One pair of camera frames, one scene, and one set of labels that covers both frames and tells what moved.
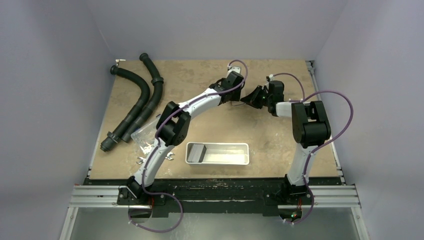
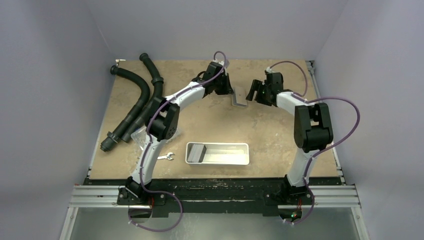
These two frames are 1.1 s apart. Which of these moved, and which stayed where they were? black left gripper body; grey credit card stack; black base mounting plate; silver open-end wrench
Moved: black left gripper body
Stayed: silver open-end wrench; grey credit card stack; black base mounting plate
